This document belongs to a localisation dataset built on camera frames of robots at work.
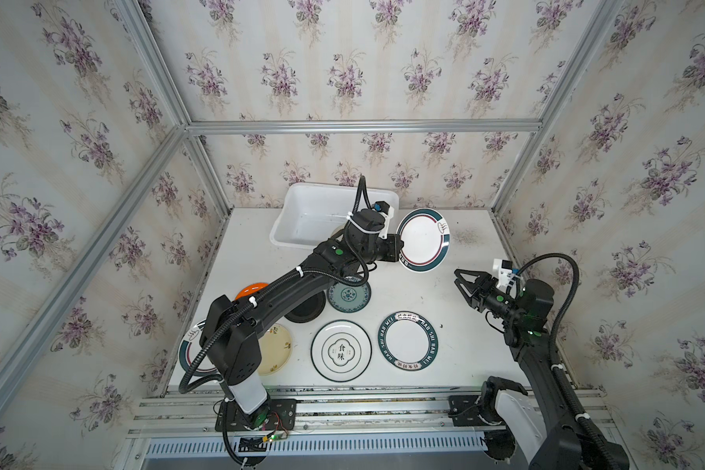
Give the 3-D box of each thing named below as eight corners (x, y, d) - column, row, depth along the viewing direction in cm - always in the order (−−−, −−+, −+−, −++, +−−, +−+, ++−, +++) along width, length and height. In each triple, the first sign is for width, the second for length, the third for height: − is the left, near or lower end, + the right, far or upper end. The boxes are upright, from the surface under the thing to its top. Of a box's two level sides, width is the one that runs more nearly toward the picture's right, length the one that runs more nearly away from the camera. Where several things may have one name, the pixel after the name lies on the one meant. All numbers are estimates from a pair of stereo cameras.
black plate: (295, 332, 89) (294, 329, 87) (286, 317, 92) (284, 314, 90) (332, 307, 95) (332, 303, 93) (322, 293, 98) (321, 290, 96)
